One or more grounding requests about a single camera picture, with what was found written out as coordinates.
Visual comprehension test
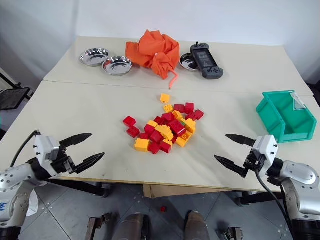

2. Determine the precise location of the dark rounded shape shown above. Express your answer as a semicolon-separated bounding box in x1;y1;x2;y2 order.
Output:
117;212;151;240
184;210;210;240

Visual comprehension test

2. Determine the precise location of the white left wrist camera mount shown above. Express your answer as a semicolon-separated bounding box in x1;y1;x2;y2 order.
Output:
33;134;61;177

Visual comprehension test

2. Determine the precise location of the brown cardboard sheet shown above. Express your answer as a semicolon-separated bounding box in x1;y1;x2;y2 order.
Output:
142;184;231;199

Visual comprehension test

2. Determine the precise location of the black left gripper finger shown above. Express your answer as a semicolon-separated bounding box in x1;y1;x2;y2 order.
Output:
72;151;106;175
59;133;93;149

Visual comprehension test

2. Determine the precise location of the clear plastic label holder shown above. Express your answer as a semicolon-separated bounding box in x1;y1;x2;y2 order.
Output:
291;92;306;111

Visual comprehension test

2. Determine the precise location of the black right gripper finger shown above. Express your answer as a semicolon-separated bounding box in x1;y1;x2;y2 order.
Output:
225;133;257;149
213;154;248;179

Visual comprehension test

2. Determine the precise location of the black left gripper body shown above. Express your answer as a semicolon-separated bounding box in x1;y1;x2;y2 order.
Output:
51;146;77;175

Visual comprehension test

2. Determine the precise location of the orange cord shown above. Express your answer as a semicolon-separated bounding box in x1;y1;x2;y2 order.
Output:
168;71;179;90

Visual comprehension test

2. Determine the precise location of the black handheld controller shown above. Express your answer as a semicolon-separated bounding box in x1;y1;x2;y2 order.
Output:
190;41;225;80

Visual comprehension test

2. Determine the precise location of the black table leg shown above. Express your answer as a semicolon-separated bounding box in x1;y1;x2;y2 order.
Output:
47;178;111;198
233;189;281;207

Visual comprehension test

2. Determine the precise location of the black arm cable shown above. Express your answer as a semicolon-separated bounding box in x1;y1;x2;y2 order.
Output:
9;130;41;168
254;169;295;226

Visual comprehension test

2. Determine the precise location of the crumpled orange cloth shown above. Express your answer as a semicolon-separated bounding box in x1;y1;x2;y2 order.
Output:
125;29;181;80

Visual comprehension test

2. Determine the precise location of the steel bowl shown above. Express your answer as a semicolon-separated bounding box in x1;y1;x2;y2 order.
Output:
101;55;134;77
79;48;110;68
179;52;200;73

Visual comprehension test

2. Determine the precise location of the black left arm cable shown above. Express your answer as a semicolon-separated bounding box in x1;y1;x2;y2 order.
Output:
9;130;41;168

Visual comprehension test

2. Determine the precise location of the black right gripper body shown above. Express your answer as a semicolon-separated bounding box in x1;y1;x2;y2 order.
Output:
242;149;266;173

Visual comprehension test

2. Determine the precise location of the black stand with screen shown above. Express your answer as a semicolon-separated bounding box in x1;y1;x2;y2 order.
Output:
0;82;31;111

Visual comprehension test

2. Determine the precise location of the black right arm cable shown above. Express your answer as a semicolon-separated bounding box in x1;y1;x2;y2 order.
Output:
254;169;295;226

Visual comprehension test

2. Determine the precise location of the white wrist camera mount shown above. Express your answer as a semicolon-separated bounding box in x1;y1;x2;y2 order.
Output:
252;134;279;173
33;134;61;177

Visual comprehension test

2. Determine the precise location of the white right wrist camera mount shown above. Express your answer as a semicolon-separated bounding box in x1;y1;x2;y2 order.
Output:
252;134;279;173

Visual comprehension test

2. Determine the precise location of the green plastic bin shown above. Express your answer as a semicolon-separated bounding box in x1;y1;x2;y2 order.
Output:
255;90;314;144

